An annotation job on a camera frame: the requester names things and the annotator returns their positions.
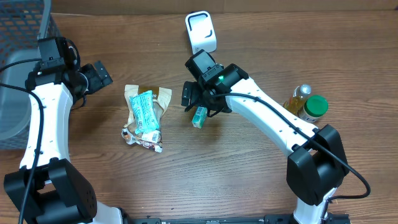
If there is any green Kleenex tissue pack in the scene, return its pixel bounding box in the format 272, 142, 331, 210
192, 106, 208, 129

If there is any mint green wipes pack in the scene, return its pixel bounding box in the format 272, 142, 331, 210
129, 90, 160, 134

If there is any brown patterned snack bag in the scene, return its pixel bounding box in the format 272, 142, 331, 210
121, 85, 172, 153

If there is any clear plastic bottle grey cap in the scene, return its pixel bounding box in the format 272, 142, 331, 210
283, 84, 312, 115

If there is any green lid jar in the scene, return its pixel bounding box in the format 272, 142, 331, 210
298, 95, 328, 123

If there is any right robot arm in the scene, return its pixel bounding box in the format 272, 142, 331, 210
182, 50, 350, 223

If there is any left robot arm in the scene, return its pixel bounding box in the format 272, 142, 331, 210
4, 37, 129, 224

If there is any white barcode scanner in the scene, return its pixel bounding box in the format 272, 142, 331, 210
185, 11, 217, 54

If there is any dark grey plastic basket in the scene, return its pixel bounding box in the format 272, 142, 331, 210
0, 0, 63, 151

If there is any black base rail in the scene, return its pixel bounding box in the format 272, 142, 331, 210
124, 213, 352, 224

